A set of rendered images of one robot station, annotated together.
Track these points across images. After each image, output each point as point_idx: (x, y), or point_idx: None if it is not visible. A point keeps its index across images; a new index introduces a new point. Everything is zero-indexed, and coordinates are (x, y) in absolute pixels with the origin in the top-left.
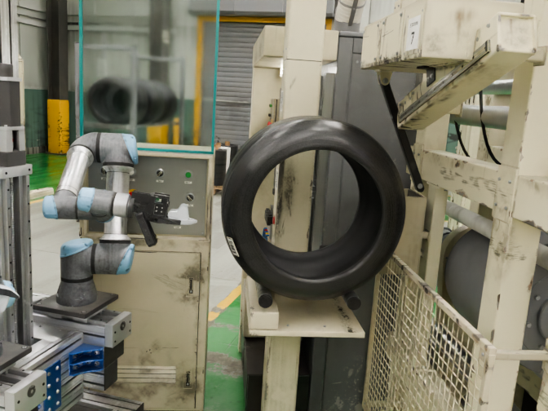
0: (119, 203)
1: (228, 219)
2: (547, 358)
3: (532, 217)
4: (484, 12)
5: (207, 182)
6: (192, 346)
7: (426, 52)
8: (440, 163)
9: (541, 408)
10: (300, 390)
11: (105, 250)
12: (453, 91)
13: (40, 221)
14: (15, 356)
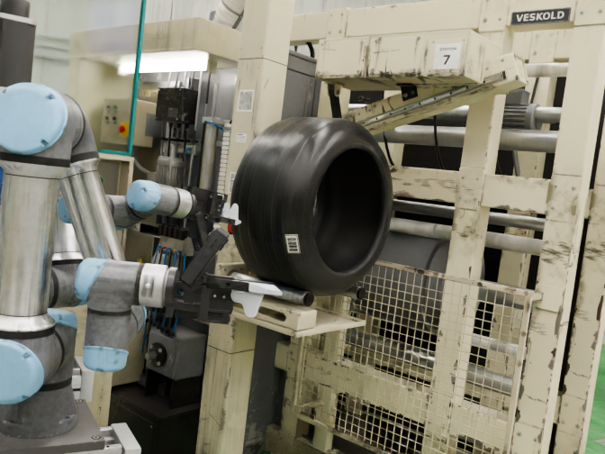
0: (185, 199)
1: (290, 215)
2: (541, 297)
3: (507, 202)
4: (489, 49)
5: (117, 190)
6: (96, 401)
7: (466, 73)
8: None
9: (534, 335)
10: None
11: (68, 274)
12: (441, 106)
13: None
14: (90, 411)
